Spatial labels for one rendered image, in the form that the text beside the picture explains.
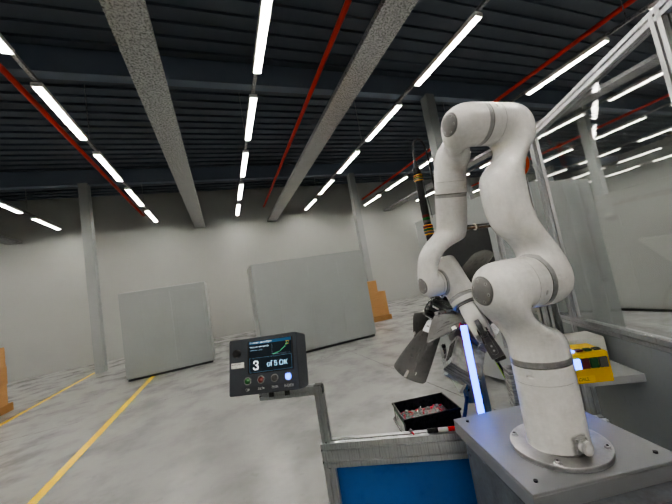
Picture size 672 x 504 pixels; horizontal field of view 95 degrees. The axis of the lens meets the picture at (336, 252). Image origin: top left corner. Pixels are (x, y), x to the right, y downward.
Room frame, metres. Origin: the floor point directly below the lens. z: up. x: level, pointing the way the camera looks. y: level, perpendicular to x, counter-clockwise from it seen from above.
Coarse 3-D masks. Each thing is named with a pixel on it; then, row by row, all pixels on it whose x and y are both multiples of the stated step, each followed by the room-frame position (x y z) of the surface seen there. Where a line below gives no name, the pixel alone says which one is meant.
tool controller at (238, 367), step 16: (272, 336) 1.13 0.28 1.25; (288, 336) 1.11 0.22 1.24; (304, 336) 1.20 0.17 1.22; (240, 352) 1.13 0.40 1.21; (256, 352) 1.12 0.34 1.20; (272, 352) 1.11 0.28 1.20; (288, 352) 1.10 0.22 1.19; (304, 352) 1.17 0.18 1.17; (240, 368) 1.12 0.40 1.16; (272, 368) 1.10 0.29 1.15; (288, 368) 1.09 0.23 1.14; (304, 368) 1.14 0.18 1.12; (240, 384) 1.11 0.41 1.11; (256, 384) 1.10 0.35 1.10; (272, 384) 1.09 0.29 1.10; (288, 384) 1.07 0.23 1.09; (304, 384) 1.12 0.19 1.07
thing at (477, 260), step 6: (480, 252) 1.31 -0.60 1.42; (486, 252) 1.35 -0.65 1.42; (492, 252) 1.40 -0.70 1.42; (474, 258) 1.33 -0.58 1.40; (480, 258) 1.36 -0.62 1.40; (486, 258) 1.39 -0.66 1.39; (468, 264) 1.34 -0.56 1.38; (474, 264) 1.37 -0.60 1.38; (480, 264) 1.40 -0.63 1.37; (468, 270) 1.39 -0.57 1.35; (474, 270) 1.41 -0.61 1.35; (468, 276) 1.42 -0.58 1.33
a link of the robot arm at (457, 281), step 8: (448, 256) 0.97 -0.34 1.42; (440, 264) 0.96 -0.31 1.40; (448, 264) 0.95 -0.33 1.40; (456, 264) 0.96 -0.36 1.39; (448, 272) 0.94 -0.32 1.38; (456, 272) 0.94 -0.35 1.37; (464, 272) 0.96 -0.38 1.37; (448, 280) 0.92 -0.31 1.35; (456, 280) 0.92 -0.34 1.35; (464, 280) 0.93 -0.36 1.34; (448, 288) 0.93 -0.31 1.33; (456, 288) 0.92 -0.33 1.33; (464, 288) 0.91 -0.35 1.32; (448, 296) 0.94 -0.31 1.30
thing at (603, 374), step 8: (576, 344) 1.04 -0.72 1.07; (584, 344) 1.03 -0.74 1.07; (576, 352) 0.97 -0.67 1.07; (584, 352) 0.96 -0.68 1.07; (592, 352) 0.95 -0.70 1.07; (600, 352) 0.95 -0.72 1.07; (608, 360) 0.94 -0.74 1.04; (592, 368) 0.95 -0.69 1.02; (600, 368) 0.95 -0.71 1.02; (608, 368) 0.95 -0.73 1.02; (584, 376) 0.96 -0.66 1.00; (592, 376) 0.95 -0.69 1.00; (600, 376) 0.95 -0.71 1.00; (608, 376) 0.95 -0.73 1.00
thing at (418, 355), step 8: (416, 336) 1.51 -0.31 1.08; (424, 336) 1.48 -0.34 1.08; (408, 344) 1.52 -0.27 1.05; (416, 344) 1.48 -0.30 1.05; (424, 344) 1.46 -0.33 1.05; (432, 344) 1.43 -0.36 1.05; (408, 352) 1.50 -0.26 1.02; (416, 352) 1.46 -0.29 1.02; (424, 352) 1.43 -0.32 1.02; (432, 352) 1.41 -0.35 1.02; (400, 360) 1.51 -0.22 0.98; (408, 360) 1.47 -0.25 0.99; (416, 360) 1.44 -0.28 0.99; (424, 360) 1.41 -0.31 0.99; (432, 360) 1.39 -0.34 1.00; (400, 368) 1.49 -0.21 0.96; (408, 368) 1.45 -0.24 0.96; (416, 368) 1.41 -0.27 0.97; (424, 368) 1.39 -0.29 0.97; (408, 376) 1.42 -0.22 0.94; (424, 376) 1.36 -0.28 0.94
